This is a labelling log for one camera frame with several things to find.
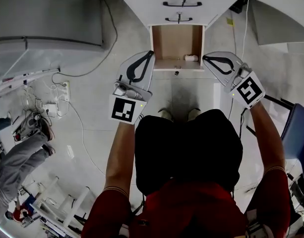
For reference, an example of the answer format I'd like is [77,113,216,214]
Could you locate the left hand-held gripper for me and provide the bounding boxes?
[108,50,156,125]

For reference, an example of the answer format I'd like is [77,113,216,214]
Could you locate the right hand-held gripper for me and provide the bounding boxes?
[202,51,266,109]

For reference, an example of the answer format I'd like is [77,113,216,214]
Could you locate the white desk drawer wooden interior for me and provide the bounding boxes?
[148,24,206,72]

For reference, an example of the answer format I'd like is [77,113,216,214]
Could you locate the person's right forearm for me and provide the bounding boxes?
[248,102,287,177]

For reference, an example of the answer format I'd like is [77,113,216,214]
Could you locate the person's left forearm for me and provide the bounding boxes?
[104,120,142,198]

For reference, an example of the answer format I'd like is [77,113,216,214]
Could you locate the black box under desk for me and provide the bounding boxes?
[228,0,248,14]

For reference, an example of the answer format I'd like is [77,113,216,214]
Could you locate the person's right shoe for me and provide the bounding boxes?
[186,108,201,121]

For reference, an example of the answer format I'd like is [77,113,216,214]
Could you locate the person's left shoe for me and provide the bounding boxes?
[158,108,174,121]

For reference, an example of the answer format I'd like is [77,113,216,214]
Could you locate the white power strip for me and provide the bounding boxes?
[60,80,71,101]

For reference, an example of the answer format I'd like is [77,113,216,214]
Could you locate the person's black trousers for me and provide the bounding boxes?
[134,109,243,198]

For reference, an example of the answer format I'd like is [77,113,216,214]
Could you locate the white power adapter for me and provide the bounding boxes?
[44,103,59,114]

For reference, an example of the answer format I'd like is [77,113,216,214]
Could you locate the grey metal cabinet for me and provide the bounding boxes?
[0,0,105,80]

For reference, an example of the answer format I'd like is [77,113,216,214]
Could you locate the blue chair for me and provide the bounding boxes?
[280,103,304,181]

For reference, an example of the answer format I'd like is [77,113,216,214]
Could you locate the person's red shirt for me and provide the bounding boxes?
[81,167,291,238]

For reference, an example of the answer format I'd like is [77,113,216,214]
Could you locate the long black floor cable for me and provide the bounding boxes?
[51,0,118,85]

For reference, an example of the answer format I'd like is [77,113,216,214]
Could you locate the white hanging cable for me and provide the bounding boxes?
[240,0,250,56]

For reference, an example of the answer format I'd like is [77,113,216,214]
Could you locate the white drawer short black handle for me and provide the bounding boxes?
[131,8,223,26]

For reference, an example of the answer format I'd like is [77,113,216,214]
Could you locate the white drawer long black handle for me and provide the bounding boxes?
[116,0,244,12]

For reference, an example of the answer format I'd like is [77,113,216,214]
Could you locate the thin white floor cable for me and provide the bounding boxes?
[67,100,107,176]

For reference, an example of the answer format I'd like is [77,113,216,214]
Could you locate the white frame stool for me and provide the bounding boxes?
[29,176,98,232]

